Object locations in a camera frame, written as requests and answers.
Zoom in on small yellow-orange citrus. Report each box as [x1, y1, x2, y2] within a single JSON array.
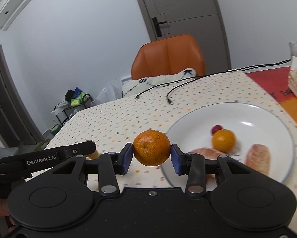
[[211, 130, 237, 153]]

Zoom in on medium orange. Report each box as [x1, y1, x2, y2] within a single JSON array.
[[133, 130, 171, 167]]

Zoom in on small tangerine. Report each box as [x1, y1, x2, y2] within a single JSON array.
[[87, 140, 99, 160]]

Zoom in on person's left hand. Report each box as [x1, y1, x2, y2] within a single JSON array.
[[0, 199, 17, 237]]

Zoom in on small pomelo segment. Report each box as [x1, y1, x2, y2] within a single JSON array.
[[245, 144, 271, 176]]

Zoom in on large pomelo segment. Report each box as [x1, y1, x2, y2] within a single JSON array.
[[191, 147, 225, 160]]

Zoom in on white plate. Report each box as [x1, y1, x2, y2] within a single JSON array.
[[167, 103, 295, 183]]

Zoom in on black metal shelf rack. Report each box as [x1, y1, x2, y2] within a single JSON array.
[[51, 92, 93, 126]]

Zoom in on floral tablecloth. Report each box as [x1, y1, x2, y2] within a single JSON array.
[[48, 71, 297, 233]]

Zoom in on translucent plastic bag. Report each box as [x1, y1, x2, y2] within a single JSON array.
[[95, 83, 122, 105]]

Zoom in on red orange table mat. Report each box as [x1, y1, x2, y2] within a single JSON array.
[[246, 67, 297, 123]]

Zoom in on white fluffy cushion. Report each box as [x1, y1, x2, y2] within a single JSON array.
[[122, 68, 197, 97]]

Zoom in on orange leather chair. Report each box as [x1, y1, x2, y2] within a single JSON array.
[[131, 35, 205, 80]]

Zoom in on grey door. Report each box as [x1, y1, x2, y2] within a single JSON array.
[[137, 0, 231, 74]]

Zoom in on black usb cable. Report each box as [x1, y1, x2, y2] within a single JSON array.
[[165, 59, 292, 104]]

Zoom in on black door handle lock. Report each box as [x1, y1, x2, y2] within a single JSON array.
[[152, 17, 167, 38]]

